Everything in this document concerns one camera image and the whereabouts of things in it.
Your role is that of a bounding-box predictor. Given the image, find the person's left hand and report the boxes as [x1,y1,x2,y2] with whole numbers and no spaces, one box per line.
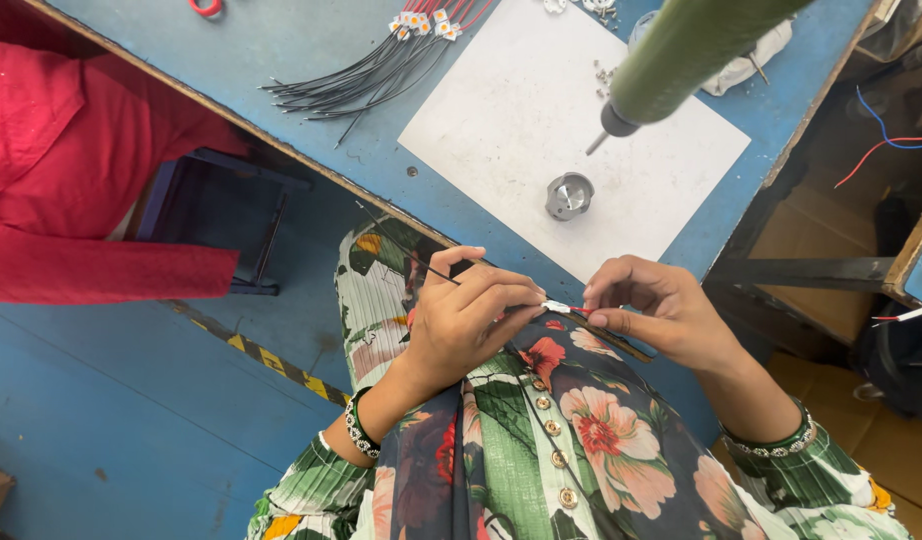
[401,246,549,395]

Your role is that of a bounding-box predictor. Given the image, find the person's right hand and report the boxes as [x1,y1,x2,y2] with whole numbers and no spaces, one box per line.
[583,255,744,374]

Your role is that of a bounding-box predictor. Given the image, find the white LED module with wires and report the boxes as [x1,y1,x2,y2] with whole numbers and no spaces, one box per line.
[356,199,596,317]

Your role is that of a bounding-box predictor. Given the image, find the green beaded bangle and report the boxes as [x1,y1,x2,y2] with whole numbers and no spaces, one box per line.
[344,386,384,460]
[719,397,819,460]

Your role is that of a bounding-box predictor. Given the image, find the brown cardboard box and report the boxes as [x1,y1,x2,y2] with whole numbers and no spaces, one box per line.
[746,180,906,346]

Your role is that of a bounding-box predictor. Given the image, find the silver metal lamp housing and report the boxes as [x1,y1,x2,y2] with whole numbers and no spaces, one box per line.
[545,171,596,223]

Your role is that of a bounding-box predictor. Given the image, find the person's green floral dress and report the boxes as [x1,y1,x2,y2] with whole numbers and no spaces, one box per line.
[243,216,916,540]

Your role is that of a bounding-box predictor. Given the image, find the dark blue metal stool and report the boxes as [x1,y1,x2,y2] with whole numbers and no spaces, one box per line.
[134,147,313,297]

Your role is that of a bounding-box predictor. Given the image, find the white paper sheet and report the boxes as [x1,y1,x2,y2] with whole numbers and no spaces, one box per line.
[397,0,752,285]

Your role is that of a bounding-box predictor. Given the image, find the black bag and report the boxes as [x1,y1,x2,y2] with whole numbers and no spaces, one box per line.
[853,300,922,423]

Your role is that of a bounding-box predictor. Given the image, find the cardboard sheets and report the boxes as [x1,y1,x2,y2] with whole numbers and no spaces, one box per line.
[710,351,922,540]

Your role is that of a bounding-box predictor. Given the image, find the white cloth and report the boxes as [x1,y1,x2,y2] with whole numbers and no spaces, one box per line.
[701,18,797,97]

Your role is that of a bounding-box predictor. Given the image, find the heap of small screws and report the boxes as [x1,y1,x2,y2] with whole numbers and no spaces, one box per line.
[592,60,620,100]

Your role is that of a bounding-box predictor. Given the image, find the green hanging electric screwdriver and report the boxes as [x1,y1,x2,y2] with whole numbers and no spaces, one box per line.
[585,0,815,157]

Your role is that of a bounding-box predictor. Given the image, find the clear plastic cup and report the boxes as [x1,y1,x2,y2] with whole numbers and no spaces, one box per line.
[627,9,662,54]

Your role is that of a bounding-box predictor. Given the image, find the white and red wire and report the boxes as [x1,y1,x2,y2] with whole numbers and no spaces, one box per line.
[871,300,922,328]

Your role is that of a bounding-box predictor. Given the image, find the bundle of wired LED modules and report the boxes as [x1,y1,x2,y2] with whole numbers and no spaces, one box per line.
[258,0,497,148]

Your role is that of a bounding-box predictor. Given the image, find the blue wire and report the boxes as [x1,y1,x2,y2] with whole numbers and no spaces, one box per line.
[855,84,922,150]

